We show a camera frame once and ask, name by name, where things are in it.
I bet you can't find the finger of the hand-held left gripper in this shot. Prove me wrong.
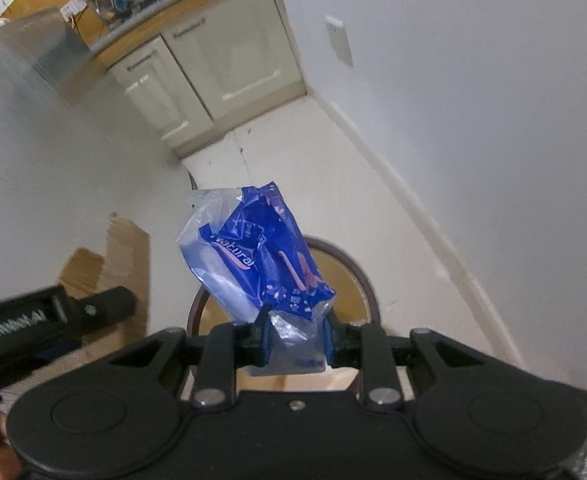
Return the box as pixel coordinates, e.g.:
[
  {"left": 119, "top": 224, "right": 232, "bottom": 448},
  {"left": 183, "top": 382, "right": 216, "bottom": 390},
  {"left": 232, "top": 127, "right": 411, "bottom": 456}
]
[{"left": 66, "top": 285, "right": 139, "bottom": 335}]

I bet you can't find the blue plastic wrapper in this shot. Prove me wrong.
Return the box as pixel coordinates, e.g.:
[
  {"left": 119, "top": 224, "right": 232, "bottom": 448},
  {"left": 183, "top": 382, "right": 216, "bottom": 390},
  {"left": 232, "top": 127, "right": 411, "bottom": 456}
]
[{"left": 177, "top": 180, "right": 337, "bottom": 377}]

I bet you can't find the cream kitchen cabinet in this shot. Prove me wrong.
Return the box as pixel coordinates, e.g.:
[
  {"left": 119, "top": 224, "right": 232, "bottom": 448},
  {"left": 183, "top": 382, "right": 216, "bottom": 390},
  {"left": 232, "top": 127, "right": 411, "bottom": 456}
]
[{"left": 104, "top": 0, "right": 308, "bottom": 161}]

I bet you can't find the white wall socket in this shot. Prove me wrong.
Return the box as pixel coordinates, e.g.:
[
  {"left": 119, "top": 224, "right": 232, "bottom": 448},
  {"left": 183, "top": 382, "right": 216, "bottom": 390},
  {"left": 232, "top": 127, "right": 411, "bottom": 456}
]
[{"left": 325, "top": 15, "right": 355, "bottom": 67}]

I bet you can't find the round brown trash bin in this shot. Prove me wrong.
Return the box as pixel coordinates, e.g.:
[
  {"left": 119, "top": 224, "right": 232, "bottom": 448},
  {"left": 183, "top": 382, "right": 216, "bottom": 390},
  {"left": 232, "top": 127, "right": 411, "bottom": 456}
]
[{"left": 186, "top": 234, "right": 380, "bottom": 401}]

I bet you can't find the cardboard box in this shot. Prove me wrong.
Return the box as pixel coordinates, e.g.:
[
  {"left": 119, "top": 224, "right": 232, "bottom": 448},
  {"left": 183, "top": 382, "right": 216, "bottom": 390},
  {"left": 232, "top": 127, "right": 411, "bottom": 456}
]
[{"left": 56, "top": 212, "right": 151, "bottom": 361}]

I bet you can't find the checkered tablecloth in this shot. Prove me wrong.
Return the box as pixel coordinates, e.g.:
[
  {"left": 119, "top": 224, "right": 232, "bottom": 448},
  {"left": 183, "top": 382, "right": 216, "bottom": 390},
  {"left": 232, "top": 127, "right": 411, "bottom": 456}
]
[{"left": 0, "top": 0, "right": 105, "bottom": 107}]

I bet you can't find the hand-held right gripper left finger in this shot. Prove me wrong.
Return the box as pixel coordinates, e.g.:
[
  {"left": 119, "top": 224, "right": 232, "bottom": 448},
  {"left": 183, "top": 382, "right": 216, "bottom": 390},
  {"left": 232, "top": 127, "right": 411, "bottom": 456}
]
[{"left": 100, "top": 306, "right": 274, "bottom": 409}]

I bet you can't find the person's left hand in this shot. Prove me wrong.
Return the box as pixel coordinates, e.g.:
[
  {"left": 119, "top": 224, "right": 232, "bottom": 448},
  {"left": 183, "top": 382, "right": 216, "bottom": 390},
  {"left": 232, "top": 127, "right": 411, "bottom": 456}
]
[{"left": 0, "top": 442, "right": 23, "bottom": 480}]

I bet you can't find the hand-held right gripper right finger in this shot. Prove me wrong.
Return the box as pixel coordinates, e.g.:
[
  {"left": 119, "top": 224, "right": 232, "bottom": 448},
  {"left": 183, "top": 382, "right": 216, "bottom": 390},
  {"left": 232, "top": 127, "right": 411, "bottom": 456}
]
[{"left": 322, "top": 309, "right": 495, "bottom": 409}]

